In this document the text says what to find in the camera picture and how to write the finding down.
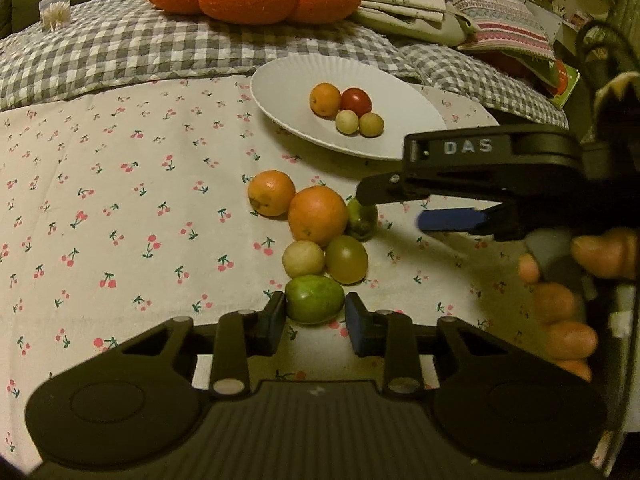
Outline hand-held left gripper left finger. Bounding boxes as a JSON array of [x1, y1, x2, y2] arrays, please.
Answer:
[[107, 291, 288, 397]]

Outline small dark green fruit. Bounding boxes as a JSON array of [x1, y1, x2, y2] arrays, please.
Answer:
[[346, 197, 379, 242]]

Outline black cable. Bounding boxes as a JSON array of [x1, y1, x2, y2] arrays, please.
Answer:
[[574, 19, 638, 111]]

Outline person's right hand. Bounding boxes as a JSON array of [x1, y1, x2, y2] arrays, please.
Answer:
[[517, 227, 639, 384]]

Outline red tomato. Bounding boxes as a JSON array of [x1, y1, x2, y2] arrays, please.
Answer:
[[340, 87, 373, 116]]

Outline cherry print sheet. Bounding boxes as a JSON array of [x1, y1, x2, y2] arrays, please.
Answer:
[[0, 74, 596, 473]]

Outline small pale yellow fruit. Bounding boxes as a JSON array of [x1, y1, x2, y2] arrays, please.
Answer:
[[334, 109, 361, 135], [358, 112, 386, 138], [282, 240, 327, 279]]

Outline grey checked blanket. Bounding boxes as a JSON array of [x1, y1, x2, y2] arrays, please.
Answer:
[[0, 0, 570, 129]]

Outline striped patterned pillow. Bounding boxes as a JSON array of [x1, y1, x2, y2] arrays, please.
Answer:
[[447, 0, 557, 63]]

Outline green and red book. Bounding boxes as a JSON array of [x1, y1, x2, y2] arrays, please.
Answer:
[[530, 55, 582, 110]]

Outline yellow-green tomato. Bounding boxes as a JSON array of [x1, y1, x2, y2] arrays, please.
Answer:
[[325, 235, 369, 285]]

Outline white paper plate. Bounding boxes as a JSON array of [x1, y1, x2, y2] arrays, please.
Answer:
[[250, 54, 447, 162]]

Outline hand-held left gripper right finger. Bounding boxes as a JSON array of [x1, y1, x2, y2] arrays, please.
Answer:
[[344, 291, 507, 397]]

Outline small orange tangerine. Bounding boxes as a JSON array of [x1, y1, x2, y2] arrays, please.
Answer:
[[309, 82, 343, 118]]

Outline large orange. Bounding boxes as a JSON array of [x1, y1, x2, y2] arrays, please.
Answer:
[[287, 185, 349, 247]]

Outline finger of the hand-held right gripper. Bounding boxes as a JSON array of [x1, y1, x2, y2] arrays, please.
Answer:
[[416, 204, 527, 242], [355, 171, 507, 207]]

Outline medium orange tangerine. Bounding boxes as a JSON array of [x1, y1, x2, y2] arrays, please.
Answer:
[[247, 170, 297, 218]]

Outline green oval fruit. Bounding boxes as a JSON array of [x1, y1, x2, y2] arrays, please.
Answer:
[[285, 274, 346, 325]]

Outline white pillow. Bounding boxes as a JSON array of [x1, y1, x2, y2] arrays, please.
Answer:
[[350, 0, 483, 46]]

